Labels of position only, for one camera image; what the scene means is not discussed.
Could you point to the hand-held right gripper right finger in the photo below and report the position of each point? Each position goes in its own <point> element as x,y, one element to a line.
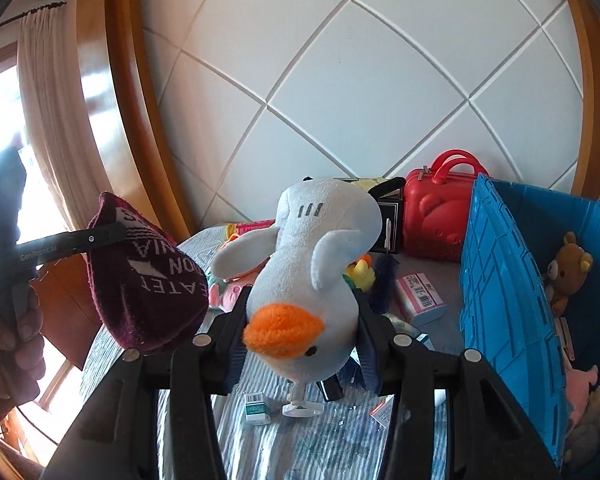
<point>367,365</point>

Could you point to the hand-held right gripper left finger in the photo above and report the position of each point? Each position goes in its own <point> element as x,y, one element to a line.
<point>237,355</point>

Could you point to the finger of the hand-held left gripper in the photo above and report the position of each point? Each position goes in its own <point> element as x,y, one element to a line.
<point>92,237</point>

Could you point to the maroon knit beanie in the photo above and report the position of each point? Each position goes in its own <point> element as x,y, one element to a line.
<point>145,290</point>

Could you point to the white duck plush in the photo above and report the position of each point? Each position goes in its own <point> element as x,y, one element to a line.
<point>310,270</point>

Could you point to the blue plastic crate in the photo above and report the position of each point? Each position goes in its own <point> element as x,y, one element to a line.
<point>505,310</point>

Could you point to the person's left hand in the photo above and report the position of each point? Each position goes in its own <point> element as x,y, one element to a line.
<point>25,350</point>

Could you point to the small black object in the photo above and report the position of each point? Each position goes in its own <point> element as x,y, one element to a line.
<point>330,389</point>

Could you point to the teal patterned fabric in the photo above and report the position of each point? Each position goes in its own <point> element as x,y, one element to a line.
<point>400,324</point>

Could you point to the small teal white box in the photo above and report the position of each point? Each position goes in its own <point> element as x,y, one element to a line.
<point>257,407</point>

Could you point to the pink pig plush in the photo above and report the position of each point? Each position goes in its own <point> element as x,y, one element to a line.
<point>230,295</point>

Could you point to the white blue box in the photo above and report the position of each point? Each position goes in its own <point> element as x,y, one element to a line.
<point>425,342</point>

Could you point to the wooden bedside cabinet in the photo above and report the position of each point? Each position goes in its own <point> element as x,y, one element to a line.
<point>65,310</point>

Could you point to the pink white labelled box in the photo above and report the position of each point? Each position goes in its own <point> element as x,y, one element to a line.
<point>422,300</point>

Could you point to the dark blue feather duster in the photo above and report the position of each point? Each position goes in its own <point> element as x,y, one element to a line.
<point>385,275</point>

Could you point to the green orange plush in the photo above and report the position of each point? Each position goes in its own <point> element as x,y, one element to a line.
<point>361,272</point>

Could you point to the beige curtain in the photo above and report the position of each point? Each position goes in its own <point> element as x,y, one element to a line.
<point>65,135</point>

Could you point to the light blue striped bedsheet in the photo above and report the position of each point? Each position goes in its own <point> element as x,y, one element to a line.
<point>290,455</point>

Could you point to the long pink yellow box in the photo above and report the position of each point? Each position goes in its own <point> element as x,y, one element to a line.
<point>250,227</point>

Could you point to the black box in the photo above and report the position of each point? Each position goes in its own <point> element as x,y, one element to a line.
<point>391,220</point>

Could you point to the red bear-shaped case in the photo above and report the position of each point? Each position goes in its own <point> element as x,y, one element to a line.
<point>440,215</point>

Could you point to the curtain rod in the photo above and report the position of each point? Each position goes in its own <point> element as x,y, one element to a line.
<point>35,12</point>

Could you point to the light pink plush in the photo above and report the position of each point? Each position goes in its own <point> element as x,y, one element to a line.
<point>582,390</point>

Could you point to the brown bear plush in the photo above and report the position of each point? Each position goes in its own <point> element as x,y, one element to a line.
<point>567,270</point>

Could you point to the grey plush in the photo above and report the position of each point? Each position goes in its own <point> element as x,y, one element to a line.
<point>590,430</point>

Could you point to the wooden headboard frame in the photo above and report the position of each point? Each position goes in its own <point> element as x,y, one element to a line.
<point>130,110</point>

